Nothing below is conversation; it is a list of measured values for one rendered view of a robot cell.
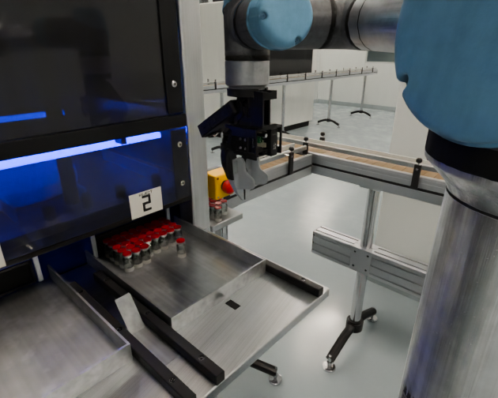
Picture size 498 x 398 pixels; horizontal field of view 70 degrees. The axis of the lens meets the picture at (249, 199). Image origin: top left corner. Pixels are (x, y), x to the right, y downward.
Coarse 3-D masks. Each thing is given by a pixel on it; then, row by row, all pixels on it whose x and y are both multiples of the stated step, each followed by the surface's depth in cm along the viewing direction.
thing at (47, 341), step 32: (32, 288) 77; (64, 288) 75; (0, 320) 68; (32, 320) 68; (64, 320) 68; (96, 320) 65; (0, 352) 60; (32, 352) 60; (64, 352) 60; (96, 352) 60; (128, 352) 58; (0, 384) 55; (32, 384) 55; (64, 384) 51
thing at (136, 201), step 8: (144, 192) 83; (152, 192) 85; (160, 192) 86; (136, 200) 82; (144, 200) 84; (152, 200) 85; (160, 200) 87; (136, 208) 83; (152, 208) 86; (160, 208) 88; (136, 216) 83
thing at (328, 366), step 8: (368, 312) 184; (360, 320) 173; (368, 320) 192; (376, 320) 192; (352, 328) 170; (360, 328) 172; (344, 336) 167; (336, 344) 165; (344, 344) 166; (336, 352) 163; (328, 360) 162; (328, 368) 163
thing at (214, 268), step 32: (192, 224) 97; (160, 256) 88; (192, 256) 88; (224, 256) 88; (256, 256) 82; (128, 288) 73; (160, 288) 77; (192, 288) 77; (224, 288) 73; (192, 320) 68
